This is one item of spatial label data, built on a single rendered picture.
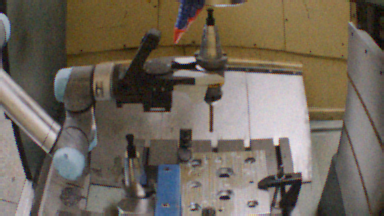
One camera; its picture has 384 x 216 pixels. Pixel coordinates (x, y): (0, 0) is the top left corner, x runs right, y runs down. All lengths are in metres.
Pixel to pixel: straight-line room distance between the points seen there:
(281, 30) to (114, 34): 0.72
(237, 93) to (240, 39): 0.22
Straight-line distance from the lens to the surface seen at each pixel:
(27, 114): 0.92
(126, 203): 0.83
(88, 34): 2.07
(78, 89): 0.98
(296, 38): 2.06
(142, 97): 0.98
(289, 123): 1.96
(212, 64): 0.94
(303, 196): 1.77
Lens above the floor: 1.76
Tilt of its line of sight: 30 degrees down
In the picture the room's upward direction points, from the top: straight up
